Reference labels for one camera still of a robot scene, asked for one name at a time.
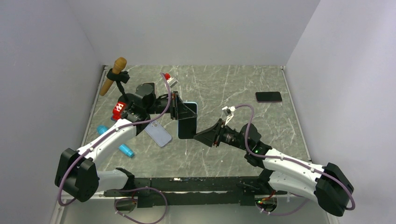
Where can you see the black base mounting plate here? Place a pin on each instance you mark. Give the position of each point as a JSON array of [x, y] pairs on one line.
[[241, 190]]

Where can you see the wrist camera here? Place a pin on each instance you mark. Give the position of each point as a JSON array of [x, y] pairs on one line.
[[172, 81], [229, 112]]

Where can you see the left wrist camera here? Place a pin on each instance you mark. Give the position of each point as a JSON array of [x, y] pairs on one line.
[[172, 81]]

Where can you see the dark magenta phone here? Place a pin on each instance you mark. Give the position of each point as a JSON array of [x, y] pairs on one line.
[[268, 97]]

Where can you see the aluminium table edge rail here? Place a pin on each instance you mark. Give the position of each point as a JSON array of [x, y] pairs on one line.
[[93, 104]]

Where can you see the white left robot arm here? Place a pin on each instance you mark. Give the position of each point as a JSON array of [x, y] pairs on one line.
[[77, 172]]

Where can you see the blue marker pen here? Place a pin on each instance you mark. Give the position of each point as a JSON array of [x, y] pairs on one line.
[[101, 129]]

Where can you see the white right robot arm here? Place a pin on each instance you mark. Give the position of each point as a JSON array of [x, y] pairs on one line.
[[326, 185]]

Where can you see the phone in pink case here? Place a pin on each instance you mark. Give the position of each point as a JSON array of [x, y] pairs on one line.
[[152, 84]]

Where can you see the lavender phone case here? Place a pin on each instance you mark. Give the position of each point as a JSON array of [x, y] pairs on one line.
[[158, 134]]

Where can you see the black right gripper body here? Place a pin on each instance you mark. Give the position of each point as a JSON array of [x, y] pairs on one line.
[[230, 137]]

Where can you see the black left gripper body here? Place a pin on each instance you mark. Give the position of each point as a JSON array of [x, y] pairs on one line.
[[158, 107]]

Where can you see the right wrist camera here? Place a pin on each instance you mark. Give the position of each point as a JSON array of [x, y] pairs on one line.
[[229, 112]]

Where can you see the red white toy block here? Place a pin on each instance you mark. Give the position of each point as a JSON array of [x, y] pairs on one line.
[[118, 110]]

